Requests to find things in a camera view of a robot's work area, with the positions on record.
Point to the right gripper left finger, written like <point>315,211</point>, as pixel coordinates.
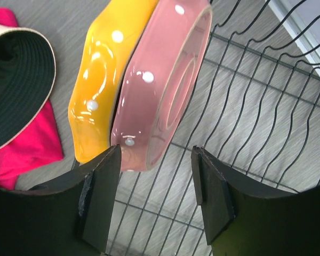
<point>68,215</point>

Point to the yellow dotted plate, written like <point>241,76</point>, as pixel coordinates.
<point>109,44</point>

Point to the pink cloth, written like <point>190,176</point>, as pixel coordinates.
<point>37,145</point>

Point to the beige bucket hat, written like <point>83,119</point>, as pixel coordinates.
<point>27,76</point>

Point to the purple dotted plate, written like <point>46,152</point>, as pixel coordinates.
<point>159,81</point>

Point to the black wire dish rack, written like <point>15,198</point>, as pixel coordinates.
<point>255,107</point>

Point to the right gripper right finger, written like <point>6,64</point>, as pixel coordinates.
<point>245,217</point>

